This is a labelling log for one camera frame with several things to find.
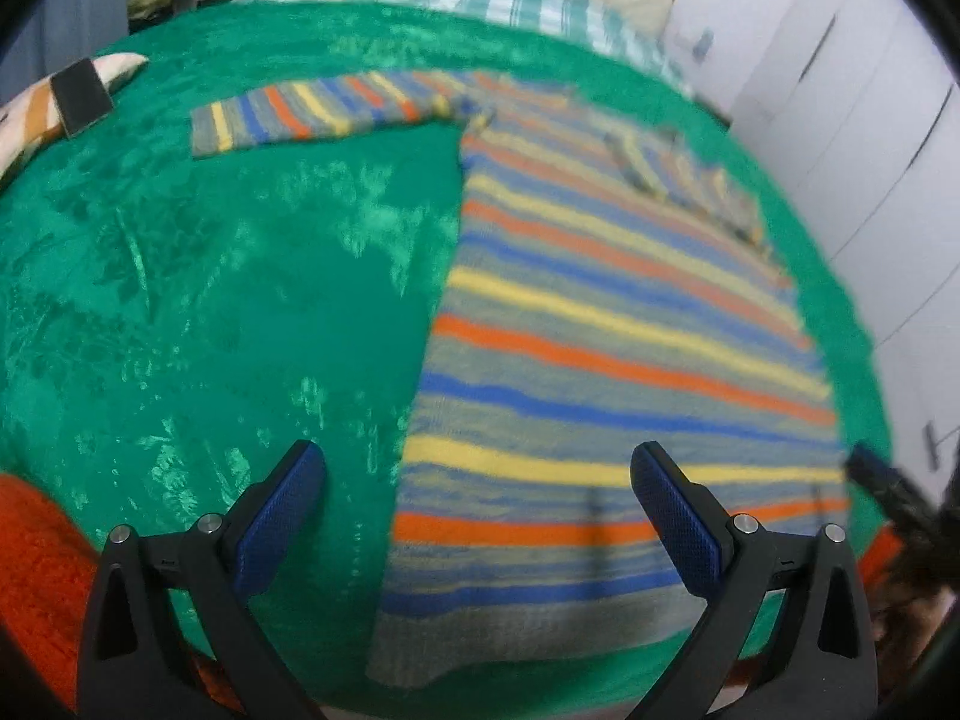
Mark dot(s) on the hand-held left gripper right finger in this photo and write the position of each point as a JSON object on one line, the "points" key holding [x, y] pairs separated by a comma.
{"points": [[679, 525]]}

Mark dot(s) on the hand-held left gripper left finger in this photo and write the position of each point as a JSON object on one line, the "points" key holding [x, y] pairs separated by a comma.
{"points": [[277, 517]]}

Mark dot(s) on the green velvet blanket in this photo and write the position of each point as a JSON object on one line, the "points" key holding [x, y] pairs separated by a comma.
{"points": [[225, 277]]}

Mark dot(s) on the blue wall fixture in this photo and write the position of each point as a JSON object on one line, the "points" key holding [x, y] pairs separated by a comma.
{"points": [[703, 43]]}

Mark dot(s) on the grey curtain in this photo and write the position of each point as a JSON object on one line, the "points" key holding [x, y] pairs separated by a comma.
{"points": [[67, 30]]}

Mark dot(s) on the olive green cloth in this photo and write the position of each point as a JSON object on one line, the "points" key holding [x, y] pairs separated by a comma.
{"points": [[154, 6]]}

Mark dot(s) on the patterned pillow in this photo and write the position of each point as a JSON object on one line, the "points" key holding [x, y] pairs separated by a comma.
{"points": [[37, 116]]}

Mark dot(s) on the white wardrobe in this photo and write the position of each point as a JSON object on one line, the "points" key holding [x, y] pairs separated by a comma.
{"points": [[862, 127]]}

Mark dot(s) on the striped knit sweater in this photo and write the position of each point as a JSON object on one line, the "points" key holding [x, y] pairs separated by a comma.
{"points": [[600, 330]]}

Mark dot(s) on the black smartphone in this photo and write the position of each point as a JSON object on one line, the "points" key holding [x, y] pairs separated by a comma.
{"points": [[82, 97]]}

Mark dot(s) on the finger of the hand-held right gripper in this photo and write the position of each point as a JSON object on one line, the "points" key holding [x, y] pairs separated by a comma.
{"points": [[874, 469]]}

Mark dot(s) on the orange knit clothing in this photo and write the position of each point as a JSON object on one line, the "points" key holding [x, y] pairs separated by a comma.
{"points": [[37, 555]]}

